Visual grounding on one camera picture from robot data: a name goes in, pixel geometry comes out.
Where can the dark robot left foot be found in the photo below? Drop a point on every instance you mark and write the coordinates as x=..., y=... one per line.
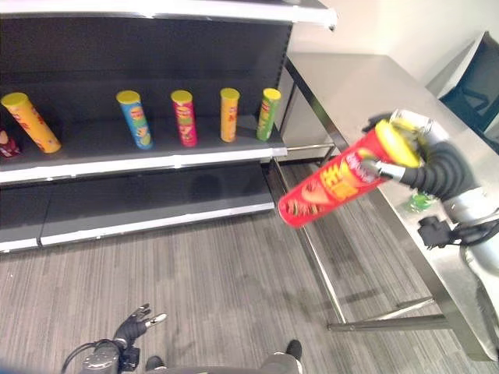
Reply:
x=155, y=362

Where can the white-edged black shelf board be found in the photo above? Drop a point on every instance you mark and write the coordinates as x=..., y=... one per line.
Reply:
x=156, y=9
x=136, y=202
x=97, y=156

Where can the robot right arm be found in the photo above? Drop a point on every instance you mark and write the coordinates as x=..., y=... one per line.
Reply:
x=473, y=206

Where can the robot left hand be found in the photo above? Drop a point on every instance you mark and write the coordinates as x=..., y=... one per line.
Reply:
x=130, y=329

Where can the magenta chip can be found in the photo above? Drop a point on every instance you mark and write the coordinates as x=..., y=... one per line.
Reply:
x=185, y=118

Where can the orange chip can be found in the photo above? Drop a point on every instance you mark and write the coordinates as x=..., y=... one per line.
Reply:
x=229, y=116

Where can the dark robot foot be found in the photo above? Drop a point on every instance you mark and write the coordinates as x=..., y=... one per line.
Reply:
x=294, y=348
x=155, y=362

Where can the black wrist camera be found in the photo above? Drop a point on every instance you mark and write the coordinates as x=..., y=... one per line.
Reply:
x=432, y=231
x=132, y=357

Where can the stainless steel table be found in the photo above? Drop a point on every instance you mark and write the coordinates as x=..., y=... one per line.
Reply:
x=370, y=85

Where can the blue chip can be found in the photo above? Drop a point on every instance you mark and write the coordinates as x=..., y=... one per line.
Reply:
x=135, y=121

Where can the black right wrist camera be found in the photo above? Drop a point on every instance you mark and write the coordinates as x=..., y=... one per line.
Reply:
x=432, y=231

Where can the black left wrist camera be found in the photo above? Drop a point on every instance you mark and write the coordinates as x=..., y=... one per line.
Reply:
x=132, y=357

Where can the green chip can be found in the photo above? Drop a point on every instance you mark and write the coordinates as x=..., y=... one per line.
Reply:
x=267, y=116

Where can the black chair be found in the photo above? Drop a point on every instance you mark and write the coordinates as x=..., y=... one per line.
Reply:
x=477, y=85

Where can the yellow chip can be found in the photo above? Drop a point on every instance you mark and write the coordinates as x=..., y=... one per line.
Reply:
x=33, y=124

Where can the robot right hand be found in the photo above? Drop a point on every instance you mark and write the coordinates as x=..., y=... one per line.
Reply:
x=444, y=171

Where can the green snack item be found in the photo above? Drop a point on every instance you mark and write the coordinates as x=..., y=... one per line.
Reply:
x=419, y=202

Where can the dark robot right foot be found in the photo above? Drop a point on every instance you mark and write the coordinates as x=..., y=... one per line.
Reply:
x=294, y=348

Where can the large red chip can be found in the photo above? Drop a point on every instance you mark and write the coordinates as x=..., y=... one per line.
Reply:
x=331, y=187

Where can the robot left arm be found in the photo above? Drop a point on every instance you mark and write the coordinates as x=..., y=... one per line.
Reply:
x=101, y=358

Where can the red snack pack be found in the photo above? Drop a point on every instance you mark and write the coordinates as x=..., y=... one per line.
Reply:
x=8, y=146

